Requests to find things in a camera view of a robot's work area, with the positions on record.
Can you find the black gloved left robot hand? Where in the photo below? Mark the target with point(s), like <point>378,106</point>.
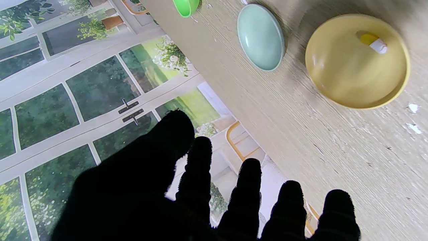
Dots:
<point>133,201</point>

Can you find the yellow and white capsule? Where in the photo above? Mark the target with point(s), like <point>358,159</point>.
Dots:
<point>376,43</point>

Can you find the flowering plant in white pot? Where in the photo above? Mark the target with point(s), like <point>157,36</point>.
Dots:
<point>217,199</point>

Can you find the terracotta potted plant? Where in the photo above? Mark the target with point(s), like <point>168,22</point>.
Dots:
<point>107,22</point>

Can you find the green plastic dish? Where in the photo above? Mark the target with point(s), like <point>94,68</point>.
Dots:
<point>185,7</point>

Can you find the pale green ceramic bowl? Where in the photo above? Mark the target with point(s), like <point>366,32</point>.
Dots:
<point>260,36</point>

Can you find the dark leafy branch plant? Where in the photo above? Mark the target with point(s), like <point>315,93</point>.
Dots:
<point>16,16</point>

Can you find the yellow plastic dish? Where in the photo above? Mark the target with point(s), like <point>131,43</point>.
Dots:
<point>354,73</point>

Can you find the white lounge chair wooden frame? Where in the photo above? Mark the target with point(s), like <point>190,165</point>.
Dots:
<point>234,147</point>

